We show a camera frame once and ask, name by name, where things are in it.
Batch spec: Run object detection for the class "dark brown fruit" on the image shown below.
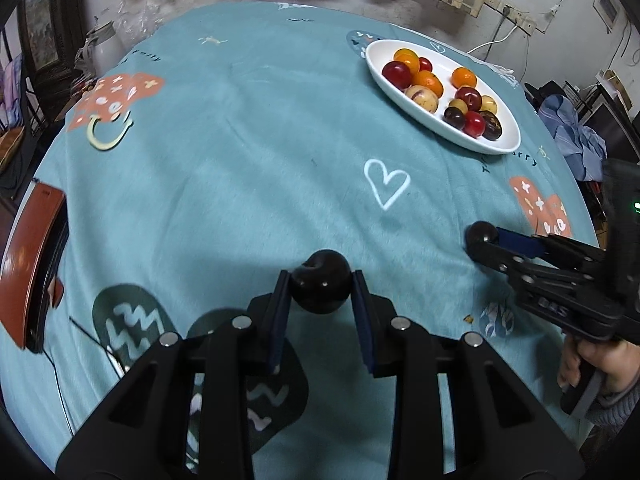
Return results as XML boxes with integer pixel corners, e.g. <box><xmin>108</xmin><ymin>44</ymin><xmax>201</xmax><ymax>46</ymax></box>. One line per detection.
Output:
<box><xmin>480</xmin><ymin>112</ymin><xmax>503</xmax><ymax>141</ymax></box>

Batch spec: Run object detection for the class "small yellow fruit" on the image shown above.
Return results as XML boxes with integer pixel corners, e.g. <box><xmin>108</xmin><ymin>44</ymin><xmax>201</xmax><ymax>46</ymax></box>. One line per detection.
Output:
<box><xmin>449</xmin><ymin>99</ymin><xmax>469</xmax><ymax>114</ymax></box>
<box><xmin>480</xmin><ymin>96</ymin><xmax>498</xmax><ymax>115</ymax></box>

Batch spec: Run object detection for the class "small orange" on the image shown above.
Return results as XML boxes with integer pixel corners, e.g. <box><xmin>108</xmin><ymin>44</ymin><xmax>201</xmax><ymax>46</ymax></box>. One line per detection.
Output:
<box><xmin>395</xmin><ymin>54</ymin><xmax>421</xmax><ymax>75</ymax></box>

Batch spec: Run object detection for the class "dark yellow-orange round fruit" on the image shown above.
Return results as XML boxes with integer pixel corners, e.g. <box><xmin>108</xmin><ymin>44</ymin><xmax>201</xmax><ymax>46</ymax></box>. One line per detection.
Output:
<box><xmin>394</xmin><ymin>48</ymin><xmax>419</xmax><ymax>61</ymax></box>

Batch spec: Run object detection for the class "person's right hand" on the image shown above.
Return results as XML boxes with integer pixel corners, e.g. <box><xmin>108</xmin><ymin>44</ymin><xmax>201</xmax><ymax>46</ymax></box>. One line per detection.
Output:
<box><xmin>556</xmin><ymin>334</ymin><xmax>639</xmax><ymax>394</ymax></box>

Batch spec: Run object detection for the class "dark plum lower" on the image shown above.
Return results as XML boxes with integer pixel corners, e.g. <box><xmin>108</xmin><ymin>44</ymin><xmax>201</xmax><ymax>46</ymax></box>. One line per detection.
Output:
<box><xmin>464</xmin><ymin>221</ymin><xmax>499</xmax><ymax>248</ymax></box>

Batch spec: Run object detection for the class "blue crumpled cloth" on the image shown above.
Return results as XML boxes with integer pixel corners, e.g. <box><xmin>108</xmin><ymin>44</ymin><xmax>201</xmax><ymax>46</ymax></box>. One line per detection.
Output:
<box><xmin>537</xmin><ymin>94</ymin><xmax>608</xmax><ymax>182</ymax></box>

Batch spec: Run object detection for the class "red cherry fruit lower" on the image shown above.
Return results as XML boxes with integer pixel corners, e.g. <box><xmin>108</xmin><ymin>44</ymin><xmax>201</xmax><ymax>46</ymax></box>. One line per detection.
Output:
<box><xmin>462</xmin><ymin>110</ymin><xmax>486</xmax><ymax>139</ymax></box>

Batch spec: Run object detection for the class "red cherry fruit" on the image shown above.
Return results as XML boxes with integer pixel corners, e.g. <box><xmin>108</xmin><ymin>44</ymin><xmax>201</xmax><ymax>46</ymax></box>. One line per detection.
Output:
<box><xmin>419</xmin><ymin>56</ymin><xmax>433</xmax><ymax>72</ymax></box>
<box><xmin>462</xmin><ymin>110</ymin><xmax>486</xmax><ymax>139</ymax></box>

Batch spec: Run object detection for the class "black metal shelf rack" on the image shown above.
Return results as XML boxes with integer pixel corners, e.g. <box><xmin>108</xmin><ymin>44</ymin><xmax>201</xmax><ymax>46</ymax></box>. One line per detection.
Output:
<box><xmin>563</xmin><ymin>81</ymin><xmax>639</xmax><ymax>165</ymax></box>

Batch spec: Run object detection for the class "dark plum left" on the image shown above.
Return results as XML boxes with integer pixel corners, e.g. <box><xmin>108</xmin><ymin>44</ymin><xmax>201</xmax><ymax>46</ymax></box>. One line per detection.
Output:
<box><xmin>442</xmin><ymin>106</ymin><xmax>465</xmax><ymax>130</ymax></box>

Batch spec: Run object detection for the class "large orange left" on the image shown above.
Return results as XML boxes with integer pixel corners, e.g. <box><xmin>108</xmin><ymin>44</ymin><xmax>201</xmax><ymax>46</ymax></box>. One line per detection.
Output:
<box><xmin>450</xmin><ymin>66</ymin><xmax>477</xmax><ymax>89</ymax></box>

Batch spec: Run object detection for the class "dark plum middle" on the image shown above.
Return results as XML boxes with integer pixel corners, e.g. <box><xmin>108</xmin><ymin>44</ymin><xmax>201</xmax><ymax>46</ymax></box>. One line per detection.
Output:
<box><xmin>290</xmin><ymin>249</ymin><xmax>352</xmax><ymax>315</ymax></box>

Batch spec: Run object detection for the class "orange center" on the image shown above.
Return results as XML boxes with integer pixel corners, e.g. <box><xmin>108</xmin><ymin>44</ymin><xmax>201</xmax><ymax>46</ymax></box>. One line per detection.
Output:
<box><xmin>413</xmin><ymin>70</ymin><xmax>444</xmax><ymax>98</ymax></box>

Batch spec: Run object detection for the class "red cherry fruit upper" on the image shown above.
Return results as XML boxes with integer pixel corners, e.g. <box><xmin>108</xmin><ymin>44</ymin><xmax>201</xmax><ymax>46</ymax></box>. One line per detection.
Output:
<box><xmin>419</xmin><ymin>56</ymin><xmax>433</xmax><ymax>72</ymax></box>

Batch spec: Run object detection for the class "white oval plate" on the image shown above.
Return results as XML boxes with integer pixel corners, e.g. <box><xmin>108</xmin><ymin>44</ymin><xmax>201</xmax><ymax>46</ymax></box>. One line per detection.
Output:
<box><xmin>363</xmin><ymin>39</ymin><xmax>522</xmax><ymax>155</ymax></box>

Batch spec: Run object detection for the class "white kettle jug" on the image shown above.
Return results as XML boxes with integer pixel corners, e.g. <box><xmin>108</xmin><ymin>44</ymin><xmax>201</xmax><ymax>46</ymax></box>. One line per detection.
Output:
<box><xmin>75</xmin><ymin>21</ymin><xmax>126</xmax><ymax>77</ymax></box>

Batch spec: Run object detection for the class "dark framed painting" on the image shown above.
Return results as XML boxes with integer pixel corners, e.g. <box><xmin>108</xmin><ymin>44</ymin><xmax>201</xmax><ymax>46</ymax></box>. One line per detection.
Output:
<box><xmin>17</xmin><ymin>0</ymin><xmax>87</xmax><ymax>86</ymax></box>

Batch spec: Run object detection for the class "wall power strip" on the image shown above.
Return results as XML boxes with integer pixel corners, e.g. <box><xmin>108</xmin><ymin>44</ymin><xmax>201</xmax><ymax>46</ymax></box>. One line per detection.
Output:
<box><xmin>484</xmin><ymin>0</ymin><xmax>537</xmax><ymax>36</ymax></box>

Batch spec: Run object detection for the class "white power cable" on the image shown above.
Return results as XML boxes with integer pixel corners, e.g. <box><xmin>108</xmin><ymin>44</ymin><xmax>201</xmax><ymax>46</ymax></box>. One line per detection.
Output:
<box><xmin>466</xmin><ymin>4</ymin><xmax>561</xmax><ymax>57</ymax></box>

